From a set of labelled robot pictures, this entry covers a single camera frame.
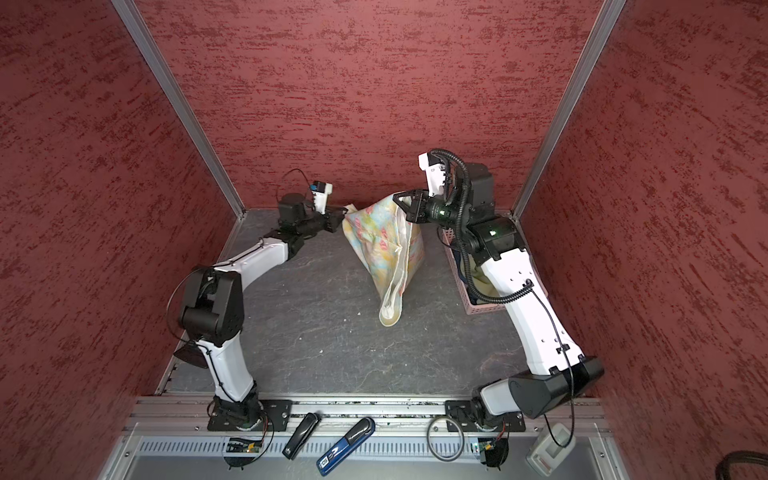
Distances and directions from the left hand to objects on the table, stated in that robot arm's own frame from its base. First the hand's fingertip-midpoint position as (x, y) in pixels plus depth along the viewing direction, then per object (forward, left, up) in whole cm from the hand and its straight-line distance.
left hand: (348, 213), depth 91 cm
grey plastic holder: (-58, -52, -19) cm, 80 cm away
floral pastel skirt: (-20, -13, +8) cm, 25 cm away
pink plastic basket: (-5, -34, -13) cm, 37 cm away
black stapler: (-56, +8, -18) cm, 60 cm away
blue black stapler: (-59, -3, -17) cm, 61 cm away
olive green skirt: (-18, -40, -10) cm, 45 cm away
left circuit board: (-58, +23, -24) cm, 67 cm away
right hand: (-17, -14, +20) cm, 30 cm away
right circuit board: (-59, -39, -22) cm, 74 cm away
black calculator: (-37, +43, -20) cm, 60 cm away
